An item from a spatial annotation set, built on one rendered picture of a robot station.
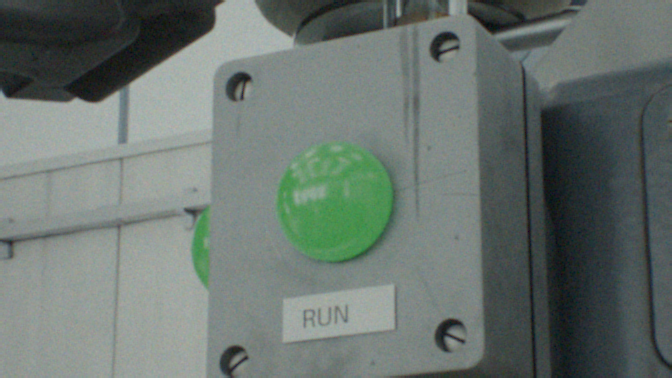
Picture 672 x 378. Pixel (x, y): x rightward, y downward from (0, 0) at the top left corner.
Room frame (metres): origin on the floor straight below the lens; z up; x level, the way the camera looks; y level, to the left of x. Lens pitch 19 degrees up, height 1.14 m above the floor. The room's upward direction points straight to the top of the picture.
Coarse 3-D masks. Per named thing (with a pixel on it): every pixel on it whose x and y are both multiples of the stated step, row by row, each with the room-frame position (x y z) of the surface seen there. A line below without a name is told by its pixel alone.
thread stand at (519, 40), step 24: (360, 0) 0.80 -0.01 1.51; (480, 0) 0.80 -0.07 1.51; (312, 24) 0.82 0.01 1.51; (336, 24) 0.82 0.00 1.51; (360, 24) 0.82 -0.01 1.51; (480, 24) 0.82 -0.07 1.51; (504, 24) 0.82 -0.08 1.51; (528, 24) 0.82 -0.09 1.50; (552, 24) 0.81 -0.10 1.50; (528, 48) 0.82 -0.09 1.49
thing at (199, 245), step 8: (208, 208) 0.46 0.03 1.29; (200, 216) 0.46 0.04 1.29; (208, 216) 0.46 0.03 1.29; (200, 224) 0.46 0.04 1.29; (208, 224) 0.46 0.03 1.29; (192, 232) 0.47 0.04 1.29; (200, 232) 0.46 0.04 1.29; (208, 232) 0.46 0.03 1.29; (192, 240) 0.46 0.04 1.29; (200, 240) 0.46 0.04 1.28; (208, 240) 0.46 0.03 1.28; (192, 248) 0.46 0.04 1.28; (200, 248) 0.46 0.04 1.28; (208, 248) 0.46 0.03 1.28; (192, 256) 0.47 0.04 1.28; (200, 256) 0.46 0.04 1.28; (208, 256) 0.46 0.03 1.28; (192, 264) 0.47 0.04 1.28; (200, 264) 0.46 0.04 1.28; (208, 264) 0.46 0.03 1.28; (200, 272) 0.47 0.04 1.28; (208, 272) 0.46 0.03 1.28; (200, 280) 0.47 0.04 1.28
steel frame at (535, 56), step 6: (576, 0) 5.80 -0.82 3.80; (582, 0) 5.79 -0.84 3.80; (576, 6) 5.80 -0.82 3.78; (582, 6) 5.79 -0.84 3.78; (540, 48) 5.43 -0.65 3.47; (546, 48) 5.43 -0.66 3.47; (534, 54) 5.44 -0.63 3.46; (540, 54) 5.43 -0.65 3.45; (528, 60) 5.45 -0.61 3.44; (534, 60) 5.44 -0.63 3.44; (528, 66) 5.45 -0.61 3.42
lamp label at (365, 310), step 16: (368, 288) 0.43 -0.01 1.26; (384, 288) 0.43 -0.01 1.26; (288, 304) 0.44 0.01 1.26; (304, 304) 0.44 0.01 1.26; (320, 304) 0.44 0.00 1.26; (336, 304) 0.43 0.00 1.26; (352, 304) 0.43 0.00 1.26; (368, 304) 0.43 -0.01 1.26; (384, 304) 0.43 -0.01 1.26; (288, 320) 0.44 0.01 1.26; (304, 320) 0.44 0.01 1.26; (320, 320) 0.44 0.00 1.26; (336, 320) 0.43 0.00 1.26; (352, 320) 0.43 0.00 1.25; (368, 320) 0.43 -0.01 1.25; (384, 320) 0.43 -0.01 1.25; (288, 336) 0.44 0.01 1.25; (304, 336) 0.44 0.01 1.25; (320, 336) 0.43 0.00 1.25
